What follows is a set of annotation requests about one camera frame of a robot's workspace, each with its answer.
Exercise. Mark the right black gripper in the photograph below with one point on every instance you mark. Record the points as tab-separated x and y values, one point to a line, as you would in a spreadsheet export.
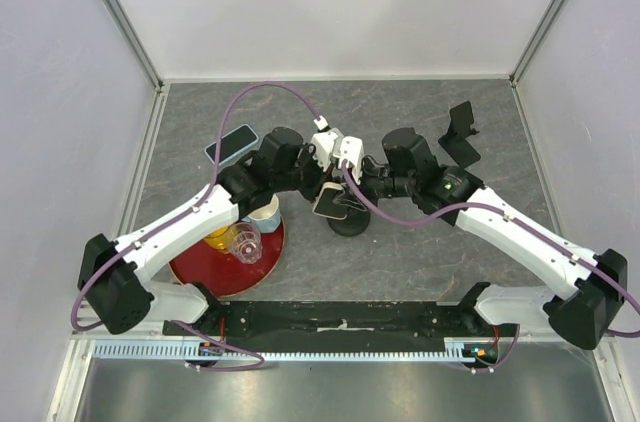
368	163

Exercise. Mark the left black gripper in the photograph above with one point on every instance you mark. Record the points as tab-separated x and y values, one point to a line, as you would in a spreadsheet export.
308	152

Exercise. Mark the phone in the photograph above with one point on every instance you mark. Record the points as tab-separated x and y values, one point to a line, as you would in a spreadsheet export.
328	204
236	143

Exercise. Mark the black round-base phone stand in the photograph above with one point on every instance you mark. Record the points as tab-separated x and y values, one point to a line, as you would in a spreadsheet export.
358	216

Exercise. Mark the black folding phone stand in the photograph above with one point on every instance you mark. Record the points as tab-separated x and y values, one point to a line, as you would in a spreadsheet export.
455	141

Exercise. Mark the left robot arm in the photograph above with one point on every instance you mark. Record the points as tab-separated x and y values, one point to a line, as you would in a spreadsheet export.
116	277

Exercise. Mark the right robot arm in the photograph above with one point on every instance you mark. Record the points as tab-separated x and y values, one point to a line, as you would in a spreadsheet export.
581	293

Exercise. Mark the light blue cream mug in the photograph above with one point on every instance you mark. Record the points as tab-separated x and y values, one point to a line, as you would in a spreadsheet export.
267	218

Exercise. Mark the clear glass cup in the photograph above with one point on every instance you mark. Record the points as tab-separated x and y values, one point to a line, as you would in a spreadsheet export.
243	241

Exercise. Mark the yellow plastic cup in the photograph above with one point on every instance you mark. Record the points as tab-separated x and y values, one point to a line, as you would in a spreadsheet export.
217	240

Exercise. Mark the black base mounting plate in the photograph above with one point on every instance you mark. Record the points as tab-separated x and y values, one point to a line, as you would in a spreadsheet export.
254	325

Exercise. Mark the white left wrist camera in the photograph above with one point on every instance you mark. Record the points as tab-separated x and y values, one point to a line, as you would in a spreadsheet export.
328	144

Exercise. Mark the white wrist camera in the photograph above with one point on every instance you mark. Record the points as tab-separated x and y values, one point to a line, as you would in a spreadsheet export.
328	144
348	152

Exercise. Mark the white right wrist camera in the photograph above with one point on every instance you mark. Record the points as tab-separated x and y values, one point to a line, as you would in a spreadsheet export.
348	152

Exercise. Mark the light blue cable duct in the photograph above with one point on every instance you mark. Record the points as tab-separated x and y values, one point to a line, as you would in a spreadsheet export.
191	349

